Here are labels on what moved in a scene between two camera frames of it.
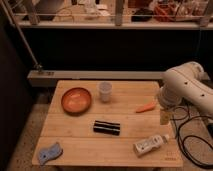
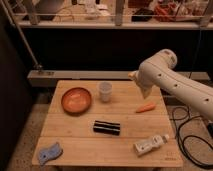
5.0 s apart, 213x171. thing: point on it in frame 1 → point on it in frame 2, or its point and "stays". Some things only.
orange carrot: x=146 y=107 stays
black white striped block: x=102 y=127 stays
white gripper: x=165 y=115 → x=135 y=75
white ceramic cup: x=105 y=89 stays
